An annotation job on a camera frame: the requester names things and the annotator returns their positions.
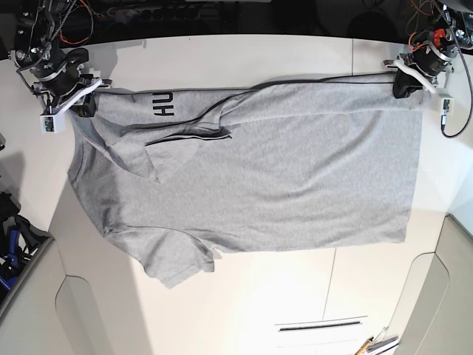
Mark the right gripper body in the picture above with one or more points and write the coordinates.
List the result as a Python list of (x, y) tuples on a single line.
[(57, 92)]

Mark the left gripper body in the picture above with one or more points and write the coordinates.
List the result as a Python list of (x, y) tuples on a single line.
[(434, 80)]

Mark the grey T-shirt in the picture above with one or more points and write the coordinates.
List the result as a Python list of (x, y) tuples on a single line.
[(169, 177)]

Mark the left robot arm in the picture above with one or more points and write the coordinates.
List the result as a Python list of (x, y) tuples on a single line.
[(433, 50)]

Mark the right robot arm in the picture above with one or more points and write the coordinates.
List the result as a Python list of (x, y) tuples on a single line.
[(51, 66)]

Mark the grey bin left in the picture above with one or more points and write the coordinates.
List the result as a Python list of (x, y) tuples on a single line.
[(30, 241)]

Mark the blue tool in bin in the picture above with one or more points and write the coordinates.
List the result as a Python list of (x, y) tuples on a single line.
[(10, 268)]

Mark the grey panel right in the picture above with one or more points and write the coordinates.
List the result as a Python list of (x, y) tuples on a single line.
[(434, 312)]

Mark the tools at bottom edge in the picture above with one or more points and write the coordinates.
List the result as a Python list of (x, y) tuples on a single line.
[(376, 346)]

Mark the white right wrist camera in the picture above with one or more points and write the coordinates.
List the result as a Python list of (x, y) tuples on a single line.
[(52, 123)]

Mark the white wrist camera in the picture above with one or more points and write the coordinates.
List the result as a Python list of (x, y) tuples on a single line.
[(444, 104), (52, 123)]

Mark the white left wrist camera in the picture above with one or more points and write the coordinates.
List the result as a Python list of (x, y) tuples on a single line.
[(444, 104)]

